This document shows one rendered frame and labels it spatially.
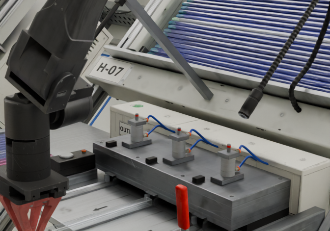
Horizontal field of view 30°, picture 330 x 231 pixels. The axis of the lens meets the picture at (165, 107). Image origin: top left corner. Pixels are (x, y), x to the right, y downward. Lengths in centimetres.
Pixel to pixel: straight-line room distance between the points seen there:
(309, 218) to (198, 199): 17
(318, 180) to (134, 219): 29
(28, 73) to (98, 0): 12
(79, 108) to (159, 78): 51
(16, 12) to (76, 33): 147
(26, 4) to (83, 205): 131
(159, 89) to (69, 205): 41
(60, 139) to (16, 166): 53
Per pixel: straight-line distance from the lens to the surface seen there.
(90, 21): 74
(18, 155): 81
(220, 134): 110
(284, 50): 93
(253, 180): 96
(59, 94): 76
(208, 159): 104
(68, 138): 134
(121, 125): 126
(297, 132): 107
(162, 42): 110
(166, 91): 130
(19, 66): 77
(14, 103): 79
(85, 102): 86
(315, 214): 98
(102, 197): 103
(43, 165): 82
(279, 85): 110
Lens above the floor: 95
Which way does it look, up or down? 16 degrees up
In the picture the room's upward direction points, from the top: 34 degrees clockwise
